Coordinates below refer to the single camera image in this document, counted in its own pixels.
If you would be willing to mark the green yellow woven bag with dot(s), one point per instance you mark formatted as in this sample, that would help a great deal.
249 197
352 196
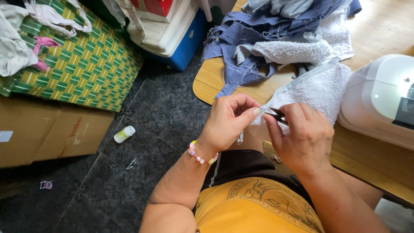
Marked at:
77 61

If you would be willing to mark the person's black shorts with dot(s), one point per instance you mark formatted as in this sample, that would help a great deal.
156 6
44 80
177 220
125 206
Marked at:
245 168

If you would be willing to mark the blue and white cooler box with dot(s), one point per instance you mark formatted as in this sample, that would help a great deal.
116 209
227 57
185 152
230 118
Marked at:
176 38

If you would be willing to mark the pink fabric scrap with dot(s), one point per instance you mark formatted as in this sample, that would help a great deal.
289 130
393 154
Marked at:
42 48

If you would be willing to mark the white sewing machine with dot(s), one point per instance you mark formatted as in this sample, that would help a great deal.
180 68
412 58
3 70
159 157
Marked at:
378 100

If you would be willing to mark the wooden table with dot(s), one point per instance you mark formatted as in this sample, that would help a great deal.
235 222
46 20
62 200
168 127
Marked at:
372 168

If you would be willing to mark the blue fabric pieces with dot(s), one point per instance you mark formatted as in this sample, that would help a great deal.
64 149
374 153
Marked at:
239 42

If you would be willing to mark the white terry towel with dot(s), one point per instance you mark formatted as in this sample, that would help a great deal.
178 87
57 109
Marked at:
310 64

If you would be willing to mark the person's left hand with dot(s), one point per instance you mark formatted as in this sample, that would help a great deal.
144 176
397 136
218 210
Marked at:
223 126

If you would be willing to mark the white thread scrap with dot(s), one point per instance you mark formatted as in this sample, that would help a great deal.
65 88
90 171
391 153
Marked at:
131 164

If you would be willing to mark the person's right hand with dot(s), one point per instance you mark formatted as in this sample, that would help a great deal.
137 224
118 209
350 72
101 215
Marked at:
304 139

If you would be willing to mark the person's yellow printed shirt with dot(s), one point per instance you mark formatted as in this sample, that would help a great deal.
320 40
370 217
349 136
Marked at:
258 207

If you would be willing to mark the red and white carton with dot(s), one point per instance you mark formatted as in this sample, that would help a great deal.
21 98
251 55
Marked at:
155 8

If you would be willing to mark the brown cardboard box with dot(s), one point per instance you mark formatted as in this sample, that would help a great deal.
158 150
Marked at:
48 132

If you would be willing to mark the white cloth heap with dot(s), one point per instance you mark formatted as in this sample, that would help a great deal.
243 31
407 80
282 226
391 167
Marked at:
16 38

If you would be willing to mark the beige cloth strip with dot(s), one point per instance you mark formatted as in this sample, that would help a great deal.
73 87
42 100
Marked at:
129 16

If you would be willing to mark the grey fabric piece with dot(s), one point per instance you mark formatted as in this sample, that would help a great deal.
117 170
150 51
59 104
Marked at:
284 6

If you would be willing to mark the small white plastic bottle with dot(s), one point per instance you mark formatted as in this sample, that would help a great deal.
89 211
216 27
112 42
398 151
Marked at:
124 134

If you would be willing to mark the small black thread snips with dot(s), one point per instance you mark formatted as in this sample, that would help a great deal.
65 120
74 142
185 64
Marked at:
277 116

